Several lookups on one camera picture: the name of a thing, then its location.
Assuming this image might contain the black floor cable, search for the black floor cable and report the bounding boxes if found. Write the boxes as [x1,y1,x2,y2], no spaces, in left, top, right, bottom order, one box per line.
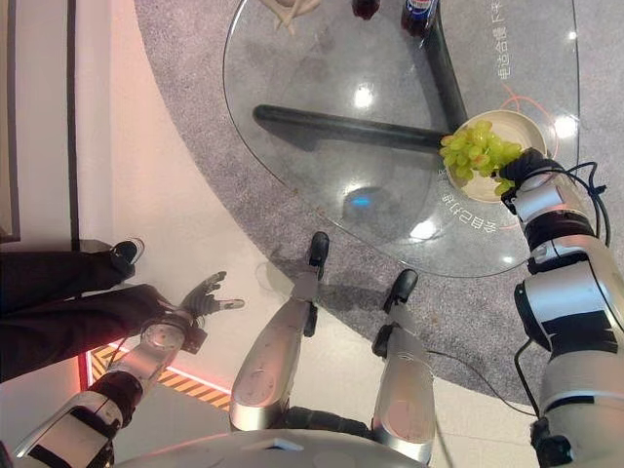
[422,347,538,418]

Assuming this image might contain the cream round plate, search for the cream round plate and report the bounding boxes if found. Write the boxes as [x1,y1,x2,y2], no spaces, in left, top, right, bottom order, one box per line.
[447,110,549,204]

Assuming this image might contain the beige finger-shaped object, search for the beige finger-shaped object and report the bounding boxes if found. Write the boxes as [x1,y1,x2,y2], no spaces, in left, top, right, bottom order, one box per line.
[261,0,324,35]

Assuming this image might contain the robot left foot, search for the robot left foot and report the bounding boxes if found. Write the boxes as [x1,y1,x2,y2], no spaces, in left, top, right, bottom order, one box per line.
[306,231,331,283]

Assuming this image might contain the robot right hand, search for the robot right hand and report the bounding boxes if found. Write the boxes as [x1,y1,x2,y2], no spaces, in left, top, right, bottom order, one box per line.
[496,147,565,187]

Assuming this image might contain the person's shoe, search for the person's shoe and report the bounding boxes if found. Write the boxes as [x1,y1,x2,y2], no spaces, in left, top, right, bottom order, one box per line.
[108,237,145,280]

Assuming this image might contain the person's legs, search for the person's legs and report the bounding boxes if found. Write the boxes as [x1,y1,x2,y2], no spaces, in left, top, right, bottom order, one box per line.
[0,246,168,384]

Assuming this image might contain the green grape bunch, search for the green grape bunch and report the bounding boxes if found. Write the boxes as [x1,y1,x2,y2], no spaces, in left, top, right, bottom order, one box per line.
[438,120,526,197]

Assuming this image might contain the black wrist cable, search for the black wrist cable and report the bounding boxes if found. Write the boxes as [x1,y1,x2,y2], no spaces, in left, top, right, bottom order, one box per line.
[559,161,613,248]

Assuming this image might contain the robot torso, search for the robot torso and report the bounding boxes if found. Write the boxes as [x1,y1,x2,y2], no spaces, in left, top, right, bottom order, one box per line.
[111,408,435,468]

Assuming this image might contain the robot right leg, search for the robot right leg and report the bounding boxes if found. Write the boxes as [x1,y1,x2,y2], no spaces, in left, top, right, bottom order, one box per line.
[370,311,436,464]

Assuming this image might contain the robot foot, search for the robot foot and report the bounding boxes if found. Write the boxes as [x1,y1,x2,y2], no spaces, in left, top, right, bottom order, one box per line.
[306,231,331,283]
[383,268,420,314]

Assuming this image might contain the cola bottle blue label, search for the cola bottle blue label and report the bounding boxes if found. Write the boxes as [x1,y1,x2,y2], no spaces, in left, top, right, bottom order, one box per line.
[400,0,441,40]

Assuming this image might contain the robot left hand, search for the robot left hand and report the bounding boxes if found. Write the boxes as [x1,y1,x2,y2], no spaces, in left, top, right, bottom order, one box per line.
[176,270,246,324]

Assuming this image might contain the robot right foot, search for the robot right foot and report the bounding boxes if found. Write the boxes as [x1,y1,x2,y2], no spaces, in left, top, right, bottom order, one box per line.
[383,268,420,314]

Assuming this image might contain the yellow black hazard tape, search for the yellow black hazard tape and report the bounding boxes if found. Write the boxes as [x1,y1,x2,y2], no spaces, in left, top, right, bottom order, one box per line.
[91,344,231,410]

